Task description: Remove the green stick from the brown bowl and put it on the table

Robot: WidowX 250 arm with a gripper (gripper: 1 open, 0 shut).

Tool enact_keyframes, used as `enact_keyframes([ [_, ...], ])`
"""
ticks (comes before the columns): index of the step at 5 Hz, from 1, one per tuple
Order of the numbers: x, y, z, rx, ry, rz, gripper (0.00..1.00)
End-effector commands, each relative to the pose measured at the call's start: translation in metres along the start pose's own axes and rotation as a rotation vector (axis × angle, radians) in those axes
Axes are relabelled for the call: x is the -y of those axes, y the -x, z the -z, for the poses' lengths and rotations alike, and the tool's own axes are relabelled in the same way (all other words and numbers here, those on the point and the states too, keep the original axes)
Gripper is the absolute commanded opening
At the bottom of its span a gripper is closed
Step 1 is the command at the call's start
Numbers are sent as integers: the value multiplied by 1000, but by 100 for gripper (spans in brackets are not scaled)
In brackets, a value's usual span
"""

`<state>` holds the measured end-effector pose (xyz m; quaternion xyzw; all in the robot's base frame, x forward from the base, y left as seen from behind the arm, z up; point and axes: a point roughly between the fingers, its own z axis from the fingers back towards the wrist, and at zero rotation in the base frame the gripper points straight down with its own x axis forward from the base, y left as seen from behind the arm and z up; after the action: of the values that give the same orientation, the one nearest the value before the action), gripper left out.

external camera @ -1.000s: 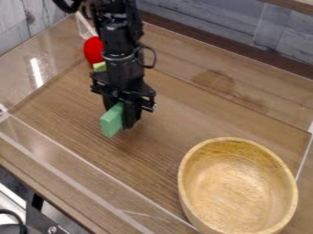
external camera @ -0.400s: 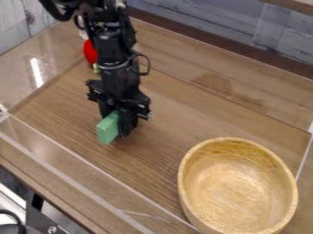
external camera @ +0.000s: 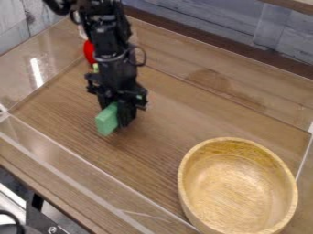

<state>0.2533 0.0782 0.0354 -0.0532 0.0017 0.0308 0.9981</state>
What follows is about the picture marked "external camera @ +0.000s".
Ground brown wooden bowl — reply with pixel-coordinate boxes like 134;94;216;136
178;137;298;234

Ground black table leg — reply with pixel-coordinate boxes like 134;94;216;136
32;193;44;210

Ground black cable under table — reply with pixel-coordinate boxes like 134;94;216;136
0;209;27;234

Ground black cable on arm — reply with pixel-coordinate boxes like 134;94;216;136
126;44;148;68

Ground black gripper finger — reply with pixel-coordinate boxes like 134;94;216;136
117;100;136;128
97;94;113;109

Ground green rectangular block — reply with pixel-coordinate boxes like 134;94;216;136
95;102;119;135

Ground red plush strawberry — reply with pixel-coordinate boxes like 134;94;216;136
83;40;97;72

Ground clear acrylic corner bracket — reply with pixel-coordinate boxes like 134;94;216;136
76;13;88;40

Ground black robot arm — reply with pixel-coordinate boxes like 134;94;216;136
41;0;148;128

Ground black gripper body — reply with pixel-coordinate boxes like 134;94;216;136
84;56;148;110

